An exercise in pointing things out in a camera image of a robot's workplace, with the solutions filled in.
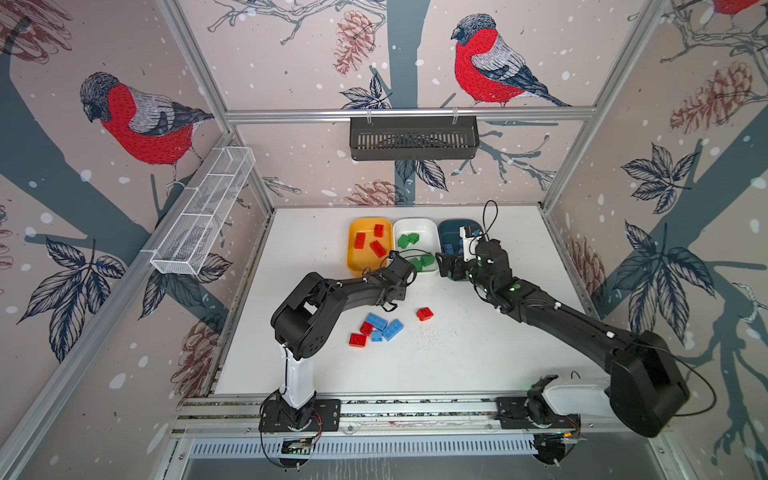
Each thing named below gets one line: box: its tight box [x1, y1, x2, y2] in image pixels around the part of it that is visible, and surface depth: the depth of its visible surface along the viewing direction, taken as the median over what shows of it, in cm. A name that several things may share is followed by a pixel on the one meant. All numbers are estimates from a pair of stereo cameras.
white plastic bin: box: [392, 218, 441, 273], surface depth 110 cm
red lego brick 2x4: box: [370, 240, 387, 258], surface depth 109 cm
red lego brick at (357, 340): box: [349, 333, 367, 347], surface depth 87 cm
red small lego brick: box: [359, 321, 374, 336], surface depth 90 cm
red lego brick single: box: [416, 307, 434, 322], surface depth 92 cm
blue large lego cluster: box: [366, 313, 405, 342], surface depth 90 cm
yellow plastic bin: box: [348, 217, 393, 274], surface depth 111 cm
